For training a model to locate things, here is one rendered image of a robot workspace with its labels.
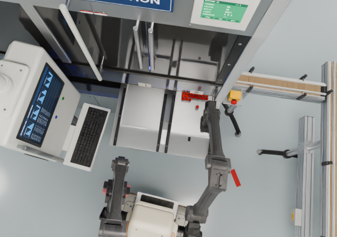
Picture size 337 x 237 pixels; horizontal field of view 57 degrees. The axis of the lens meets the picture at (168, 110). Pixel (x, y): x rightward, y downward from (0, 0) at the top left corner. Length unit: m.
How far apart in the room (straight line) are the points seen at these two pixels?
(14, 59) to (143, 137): 0.92
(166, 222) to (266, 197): 1.66
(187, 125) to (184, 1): 1.11
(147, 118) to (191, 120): 0.30
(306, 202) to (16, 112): 2.05
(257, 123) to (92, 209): 1.73
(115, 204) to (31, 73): 0.72
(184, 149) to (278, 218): 1.36
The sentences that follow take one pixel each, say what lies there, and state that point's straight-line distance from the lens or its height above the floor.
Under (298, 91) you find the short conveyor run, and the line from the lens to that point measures 2.32.
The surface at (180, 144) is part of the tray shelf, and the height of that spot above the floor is 0.88.
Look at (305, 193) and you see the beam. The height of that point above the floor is 0.54.
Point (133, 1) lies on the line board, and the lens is 1.21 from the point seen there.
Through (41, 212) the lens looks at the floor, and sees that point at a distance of 3.12.
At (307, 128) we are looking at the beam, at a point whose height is 0.55.
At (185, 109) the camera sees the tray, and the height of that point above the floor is 0.88.
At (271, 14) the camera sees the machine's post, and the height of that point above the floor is 1.97.
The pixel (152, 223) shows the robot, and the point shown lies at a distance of 1.56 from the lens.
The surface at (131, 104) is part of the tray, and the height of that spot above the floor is 0.88.
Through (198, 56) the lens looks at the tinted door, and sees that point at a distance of 1.56.
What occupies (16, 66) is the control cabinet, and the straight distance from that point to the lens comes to 1.61.
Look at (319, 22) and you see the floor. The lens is 3.82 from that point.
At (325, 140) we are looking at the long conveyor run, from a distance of 2.33.
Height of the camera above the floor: 2.94
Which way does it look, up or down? 75 degrees down
